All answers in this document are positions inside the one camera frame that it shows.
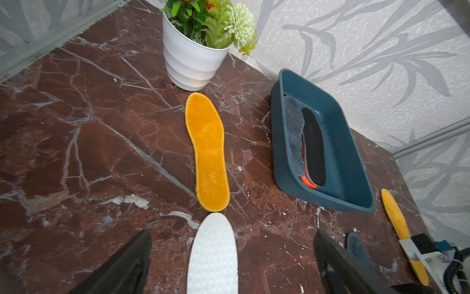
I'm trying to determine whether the yellow fuzzy insole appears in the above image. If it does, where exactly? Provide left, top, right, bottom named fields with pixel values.
left=381, top=189, right=430, bottom=286
left=185, top=93, right=230, bottom=212

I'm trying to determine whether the black insole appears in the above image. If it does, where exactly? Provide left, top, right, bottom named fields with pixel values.
left=302, top=108, right=326, bottom=188

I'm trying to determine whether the potted artificial plant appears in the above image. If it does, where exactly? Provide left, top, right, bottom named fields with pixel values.
left=162, top=0, right=257, bottom=92

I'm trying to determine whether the yellow fuzzy insole left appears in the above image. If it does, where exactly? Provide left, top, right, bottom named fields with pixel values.
left=185, top=93, right=230, bottom=212

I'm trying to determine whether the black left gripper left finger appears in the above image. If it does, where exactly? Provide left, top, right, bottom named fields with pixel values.
left=70, top=230, right=153, bottom=294

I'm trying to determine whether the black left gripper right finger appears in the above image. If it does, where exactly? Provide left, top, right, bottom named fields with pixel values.
left=313, top=230, right=396, bottom=294

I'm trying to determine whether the white insole left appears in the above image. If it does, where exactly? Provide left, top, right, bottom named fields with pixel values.
left=186, top=213, right=239, bottom=294

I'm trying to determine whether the yellow fuzzy insole right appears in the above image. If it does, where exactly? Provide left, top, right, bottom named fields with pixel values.
left=381, top=189, right=430, bottom=286

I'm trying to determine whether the red orange-edged insole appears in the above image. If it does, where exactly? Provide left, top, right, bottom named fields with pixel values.
left=301, top=135, right=318, bottom=189

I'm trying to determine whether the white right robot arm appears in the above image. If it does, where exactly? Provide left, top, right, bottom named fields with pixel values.
left=443, top=247, right=470, bottom=294

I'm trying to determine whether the teal plastic storage box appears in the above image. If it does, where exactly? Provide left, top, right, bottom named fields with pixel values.
left=270, top=69, right=375, bottom=213

